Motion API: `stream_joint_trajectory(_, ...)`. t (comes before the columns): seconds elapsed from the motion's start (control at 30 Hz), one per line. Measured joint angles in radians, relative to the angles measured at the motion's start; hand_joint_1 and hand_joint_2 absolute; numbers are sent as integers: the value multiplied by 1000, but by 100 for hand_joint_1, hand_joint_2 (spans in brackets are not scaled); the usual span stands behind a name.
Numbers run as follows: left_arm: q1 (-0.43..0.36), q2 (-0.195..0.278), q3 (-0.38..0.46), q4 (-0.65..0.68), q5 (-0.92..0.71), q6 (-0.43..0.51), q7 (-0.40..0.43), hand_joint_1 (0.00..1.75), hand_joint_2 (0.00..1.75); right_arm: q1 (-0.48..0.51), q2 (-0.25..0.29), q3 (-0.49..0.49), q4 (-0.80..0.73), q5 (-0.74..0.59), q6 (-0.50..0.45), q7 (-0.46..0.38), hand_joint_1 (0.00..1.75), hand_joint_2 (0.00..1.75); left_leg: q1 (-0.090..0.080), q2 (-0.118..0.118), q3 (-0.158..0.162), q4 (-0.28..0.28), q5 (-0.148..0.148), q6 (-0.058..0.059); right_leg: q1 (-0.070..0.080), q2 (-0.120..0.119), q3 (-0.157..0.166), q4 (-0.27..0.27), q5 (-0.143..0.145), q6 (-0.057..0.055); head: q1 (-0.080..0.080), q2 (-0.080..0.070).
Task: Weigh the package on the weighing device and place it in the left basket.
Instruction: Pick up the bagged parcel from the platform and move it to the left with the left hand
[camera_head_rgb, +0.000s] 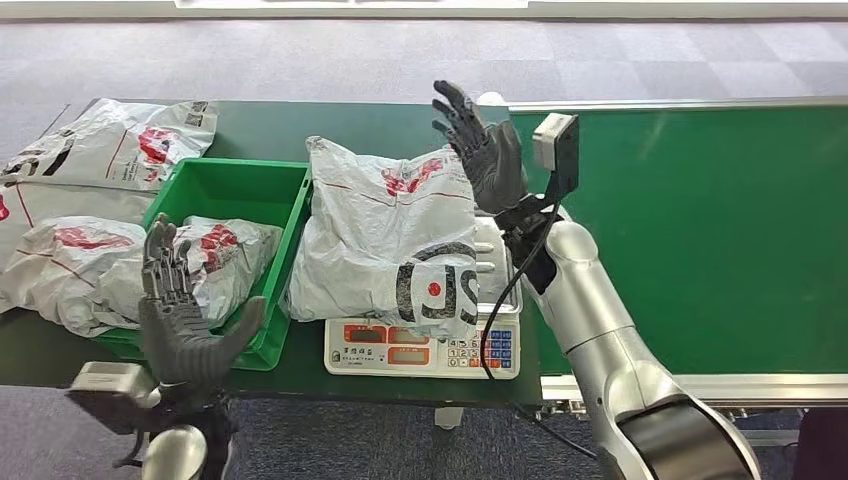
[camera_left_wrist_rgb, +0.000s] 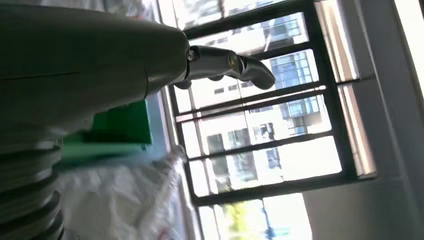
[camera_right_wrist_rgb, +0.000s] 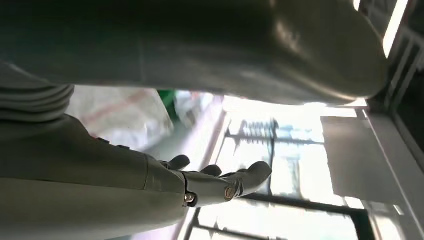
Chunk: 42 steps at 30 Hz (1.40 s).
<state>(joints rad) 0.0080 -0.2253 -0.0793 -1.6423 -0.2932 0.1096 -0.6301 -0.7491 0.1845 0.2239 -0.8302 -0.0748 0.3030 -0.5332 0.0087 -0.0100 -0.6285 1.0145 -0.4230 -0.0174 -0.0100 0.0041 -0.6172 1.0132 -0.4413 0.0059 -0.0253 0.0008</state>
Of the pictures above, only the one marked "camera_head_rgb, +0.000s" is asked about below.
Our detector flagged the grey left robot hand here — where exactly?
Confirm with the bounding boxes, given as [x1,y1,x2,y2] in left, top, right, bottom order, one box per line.
[136,214,268,393]

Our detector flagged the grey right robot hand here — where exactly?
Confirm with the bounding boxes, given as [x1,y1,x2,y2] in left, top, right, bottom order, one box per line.
[431,80,532,217]

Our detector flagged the grey courier bag black logo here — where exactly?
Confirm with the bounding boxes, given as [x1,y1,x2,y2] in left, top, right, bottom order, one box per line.
[285,135,482,341]

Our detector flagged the green plastic basket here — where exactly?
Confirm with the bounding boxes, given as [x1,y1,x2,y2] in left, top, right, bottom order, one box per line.
[92,156,315,373]

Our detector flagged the steel-pan electronic weighing scale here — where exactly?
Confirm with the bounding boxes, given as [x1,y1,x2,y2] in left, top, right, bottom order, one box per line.
[322,207,525,382]

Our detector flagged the crumpled grey courier bag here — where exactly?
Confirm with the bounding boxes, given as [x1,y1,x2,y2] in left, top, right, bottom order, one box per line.
[0,216,151,338]
[173,215,285,330]

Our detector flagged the dark green table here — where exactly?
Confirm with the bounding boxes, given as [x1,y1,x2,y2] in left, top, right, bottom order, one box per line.
[0,99,549,407]

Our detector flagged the flat grey courier bag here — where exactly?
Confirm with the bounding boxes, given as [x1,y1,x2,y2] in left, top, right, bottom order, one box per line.
[0,97,221,194]
[0,181,158,274]

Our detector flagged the green conveyor belt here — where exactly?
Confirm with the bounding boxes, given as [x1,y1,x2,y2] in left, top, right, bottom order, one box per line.
[508,95,848,409]

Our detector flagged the conveyor underframe metal brackets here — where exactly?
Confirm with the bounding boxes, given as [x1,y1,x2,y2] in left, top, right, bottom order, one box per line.
[528,399,800,432]

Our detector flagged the black box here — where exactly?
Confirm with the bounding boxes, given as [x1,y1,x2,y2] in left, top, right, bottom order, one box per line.
[790,407,848,480]

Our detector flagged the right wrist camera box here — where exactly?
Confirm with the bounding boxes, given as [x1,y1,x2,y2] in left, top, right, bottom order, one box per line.
[531,111,582,201]

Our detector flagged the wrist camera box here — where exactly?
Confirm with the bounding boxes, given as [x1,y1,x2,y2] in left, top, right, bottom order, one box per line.
[65,360,164,437]
[531,111,582,201]

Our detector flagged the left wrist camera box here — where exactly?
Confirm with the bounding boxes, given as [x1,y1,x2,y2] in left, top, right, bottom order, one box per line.
[65,360,164,437]

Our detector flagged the black right camera cable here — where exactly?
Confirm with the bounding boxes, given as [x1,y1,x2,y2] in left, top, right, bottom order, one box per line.
[479,190,602,462]

